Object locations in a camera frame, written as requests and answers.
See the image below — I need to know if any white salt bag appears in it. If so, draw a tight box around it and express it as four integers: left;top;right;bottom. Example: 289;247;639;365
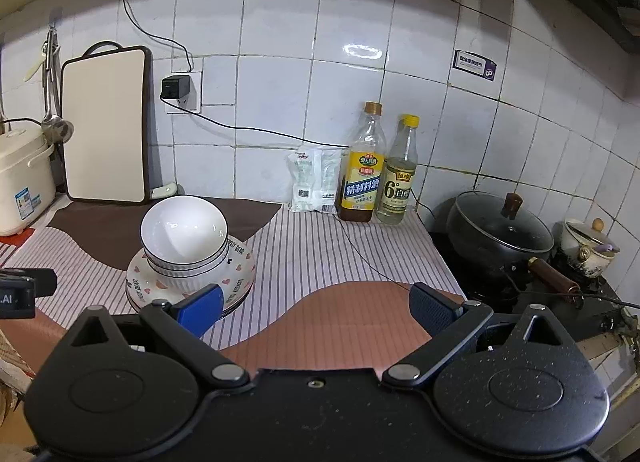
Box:
288;145;349;214

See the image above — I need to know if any glass wok lid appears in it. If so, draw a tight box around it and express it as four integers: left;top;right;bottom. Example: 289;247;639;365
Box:
452;191;555;253

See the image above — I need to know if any black wok with wooden handle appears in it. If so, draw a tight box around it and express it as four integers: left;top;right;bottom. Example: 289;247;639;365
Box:
446;191;581;293

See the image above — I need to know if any cream cutting board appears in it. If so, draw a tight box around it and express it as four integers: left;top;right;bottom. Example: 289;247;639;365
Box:
61;41;153;205

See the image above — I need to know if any metal ladle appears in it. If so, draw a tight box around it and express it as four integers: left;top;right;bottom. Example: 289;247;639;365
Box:
41;27;74;143

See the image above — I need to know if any wall sticker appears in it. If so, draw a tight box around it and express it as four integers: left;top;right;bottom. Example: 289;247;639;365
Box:
454;49;498;82

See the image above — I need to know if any white rice cooker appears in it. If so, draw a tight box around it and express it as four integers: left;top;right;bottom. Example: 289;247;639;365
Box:
0;118;56;237

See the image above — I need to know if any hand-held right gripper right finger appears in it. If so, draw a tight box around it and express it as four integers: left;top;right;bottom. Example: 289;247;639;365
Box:
382;282;576;390

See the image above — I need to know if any white wall socket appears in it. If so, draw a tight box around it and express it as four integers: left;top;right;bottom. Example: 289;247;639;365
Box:
165;71;203;114

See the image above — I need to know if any white ribbed bowl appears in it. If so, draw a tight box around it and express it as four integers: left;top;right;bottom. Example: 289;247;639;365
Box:
144;245;229;275
140;195;229;264
149;259;227;294

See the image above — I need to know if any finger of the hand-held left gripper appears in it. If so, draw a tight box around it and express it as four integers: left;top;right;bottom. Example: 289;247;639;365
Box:
0;268;57;319

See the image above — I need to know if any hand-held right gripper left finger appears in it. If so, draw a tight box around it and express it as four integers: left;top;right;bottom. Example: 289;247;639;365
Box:
62;283;253;390

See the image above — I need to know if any bunny pattern plate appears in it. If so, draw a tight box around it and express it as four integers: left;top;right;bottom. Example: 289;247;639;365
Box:
126;237;257;310

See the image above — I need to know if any black adapter cable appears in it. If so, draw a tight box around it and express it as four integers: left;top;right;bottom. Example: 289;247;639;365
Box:
161;92;631;308

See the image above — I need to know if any black power adapter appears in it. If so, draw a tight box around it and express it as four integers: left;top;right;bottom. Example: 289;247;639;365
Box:
160;75;192;103

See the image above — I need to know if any black gas stove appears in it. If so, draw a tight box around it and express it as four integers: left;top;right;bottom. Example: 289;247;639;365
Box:
425;232;636;343

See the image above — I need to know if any white vinegar bottle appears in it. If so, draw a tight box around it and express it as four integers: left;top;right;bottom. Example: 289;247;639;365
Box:
376;115;420;224

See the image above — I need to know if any small enamel pot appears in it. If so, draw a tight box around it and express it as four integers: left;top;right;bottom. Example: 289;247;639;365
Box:
560;218;621;277

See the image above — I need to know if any cream handled utensil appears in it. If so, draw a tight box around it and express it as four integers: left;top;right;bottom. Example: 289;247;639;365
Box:
22;42;58;83

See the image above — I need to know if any cooking wine bottle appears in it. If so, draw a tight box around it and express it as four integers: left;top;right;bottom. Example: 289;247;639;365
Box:
340;101;387;223

